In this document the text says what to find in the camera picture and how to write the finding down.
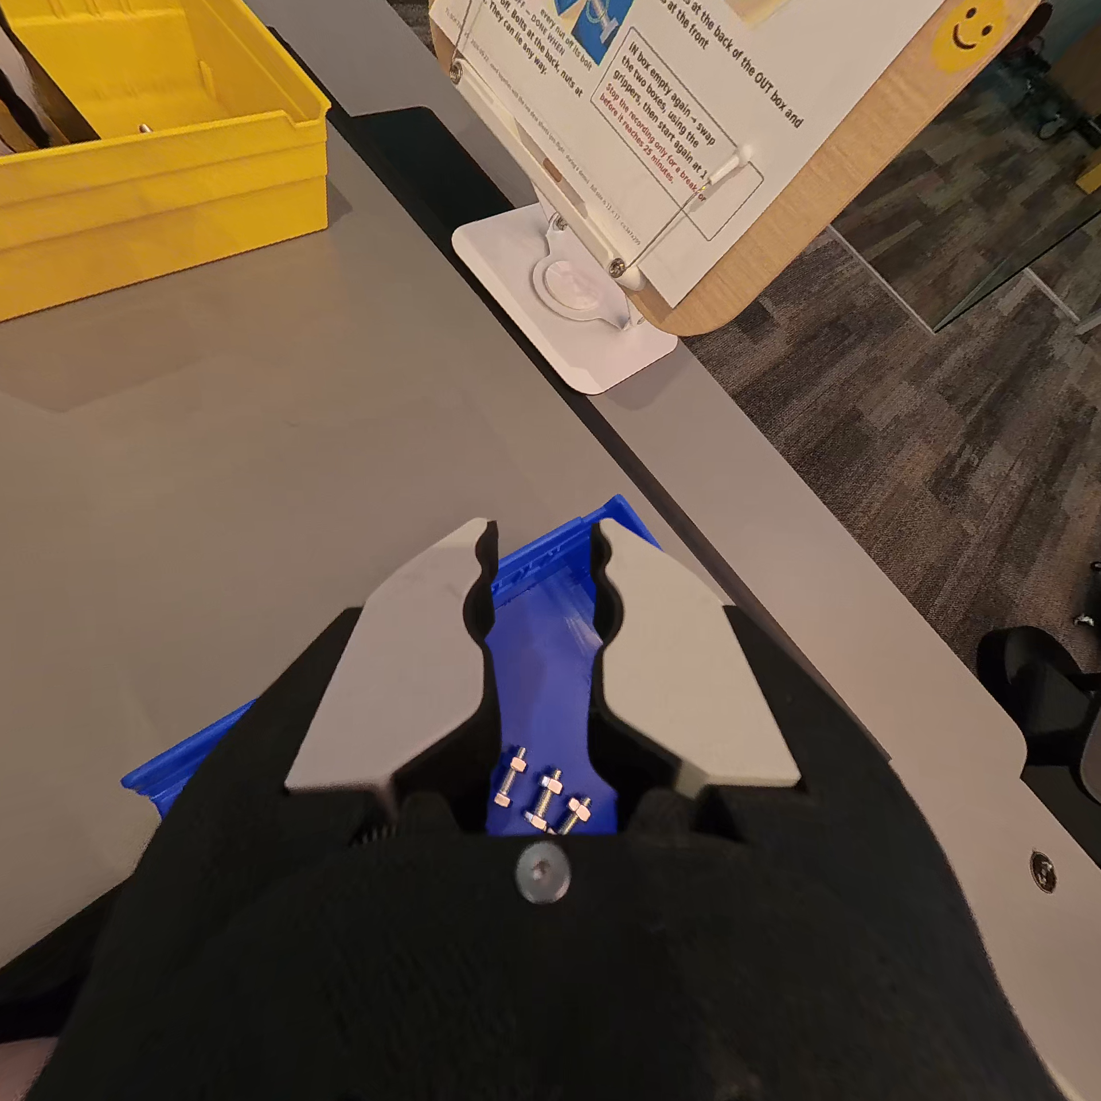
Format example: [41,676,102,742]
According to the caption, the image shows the white stand base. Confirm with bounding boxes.
[451,202,682,396]

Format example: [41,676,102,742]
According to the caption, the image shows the printed instruction sheet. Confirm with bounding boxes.
[430,0,935,308]

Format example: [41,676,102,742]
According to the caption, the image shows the yellow smiley sticker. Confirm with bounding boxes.
[932,0,1008,76]

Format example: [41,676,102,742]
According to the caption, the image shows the wire page clip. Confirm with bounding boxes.
[606,144,760,291]
[444,0,488,84]

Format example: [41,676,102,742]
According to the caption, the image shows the yellow plastic bin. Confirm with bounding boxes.
[0,0,333,325]

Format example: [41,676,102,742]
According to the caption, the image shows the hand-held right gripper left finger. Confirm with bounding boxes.
[283,518,501,790]

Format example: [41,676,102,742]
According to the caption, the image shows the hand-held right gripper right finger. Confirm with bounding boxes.
[591,518,804,790]

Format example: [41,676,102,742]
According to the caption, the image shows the blue plastic bin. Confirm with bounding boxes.
[121,494,663,837]

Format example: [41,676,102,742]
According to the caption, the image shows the black office chair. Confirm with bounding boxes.
[977,625,1101,768]

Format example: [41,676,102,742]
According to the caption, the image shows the instruction sheet on wooden board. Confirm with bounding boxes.
[427,0,1055,338]

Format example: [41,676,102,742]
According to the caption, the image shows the clear chair mat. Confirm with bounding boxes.
[828,77,1101,335]

